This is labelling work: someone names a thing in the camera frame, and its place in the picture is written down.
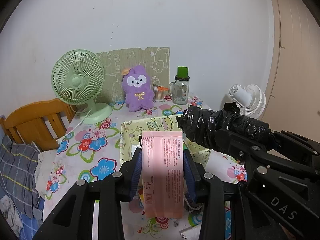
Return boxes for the pink mask packet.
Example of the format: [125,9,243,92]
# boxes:
[142,132,184,218]

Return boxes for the beige gauze roll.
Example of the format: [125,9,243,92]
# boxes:
[179,224,201,240]

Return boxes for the black plastic bag roll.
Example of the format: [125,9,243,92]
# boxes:
[176,102,272,151]

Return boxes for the beige door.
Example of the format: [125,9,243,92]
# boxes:
[262,0,319,141]

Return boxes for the white floor fan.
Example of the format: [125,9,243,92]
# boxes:
[228,84,266,119]

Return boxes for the white crumpled cloth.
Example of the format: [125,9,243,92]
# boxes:
[35,149,57,199]

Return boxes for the floral tablecloth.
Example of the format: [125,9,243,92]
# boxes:
[42,96,249,240]

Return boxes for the grey plaid pillow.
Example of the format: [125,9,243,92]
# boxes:
[1,135,41,218]

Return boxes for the glass mug jar green lid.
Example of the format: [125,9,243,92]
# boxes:
[169,66,190,105]

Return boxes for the yellow cartoon fabric box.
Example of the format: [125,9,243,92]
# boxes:
[119,115,211,166]

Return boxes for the cotton swab container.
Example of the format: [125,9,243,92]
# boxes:
[153,84,169,102]

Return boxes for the purple plush toy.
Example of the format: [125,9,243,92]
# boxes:
[121,65,154,112]

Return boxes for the green cartoon cardboard panel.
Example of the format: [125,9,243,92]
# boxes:
[96,47,170,103]

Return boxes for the green desk fan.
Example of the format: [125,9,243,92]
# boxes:
[52,49,112,125]

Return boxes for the white fan power cable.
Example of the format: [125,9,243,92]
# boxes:
[56,104,93,144]

